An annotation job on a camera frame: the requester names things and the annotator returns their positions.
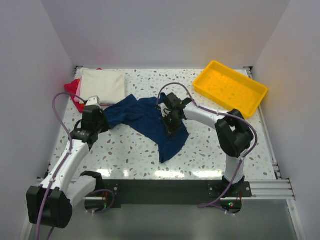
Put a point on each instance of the red folded t-shirt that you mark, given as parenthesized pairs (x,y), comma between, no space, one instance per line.
(70,89)

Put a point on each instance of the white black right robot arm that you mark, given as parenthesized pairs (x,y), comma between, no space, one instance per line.
(233,132)

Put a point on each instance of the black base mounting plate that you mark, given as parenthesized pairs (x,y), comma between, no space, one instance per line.
(167,192)

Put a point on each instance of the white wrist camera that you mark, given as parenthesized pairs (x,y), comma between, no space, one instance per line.
(93,101)
(164,110)

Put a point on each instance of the blue Mickey t-shirt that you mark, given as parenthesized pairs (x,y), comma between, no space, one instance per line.
(143,116)

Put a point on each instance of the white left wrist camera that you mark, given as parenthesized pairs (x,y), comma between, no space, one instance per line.
(93,101)

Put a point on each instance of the yellow plastic tray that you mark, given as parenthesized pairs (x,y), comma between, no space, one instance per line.
(230,89)

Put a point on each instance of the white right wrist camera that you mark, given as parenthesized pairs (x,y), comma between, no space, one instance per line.
(164,110)

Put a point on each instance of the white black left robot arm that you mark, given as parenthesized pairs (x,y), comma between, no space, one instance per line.
(52,202)

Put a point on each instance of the pink folded t-shirt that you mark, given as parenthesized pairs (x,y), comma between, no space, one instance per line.
(78,91)

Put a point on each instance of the aluminium frame rail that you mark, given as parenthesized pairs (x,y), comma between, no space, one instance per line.
(261,190)

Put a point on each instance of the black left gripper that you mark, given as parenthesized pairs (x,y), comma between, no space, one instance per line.
(106,126)

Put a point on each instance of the cream folded t-shirt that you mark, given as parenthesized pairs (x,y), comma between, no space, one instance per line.
(108,85)

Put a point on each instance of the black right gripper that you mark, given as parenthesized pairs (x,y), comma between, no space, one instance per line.
(170,129)

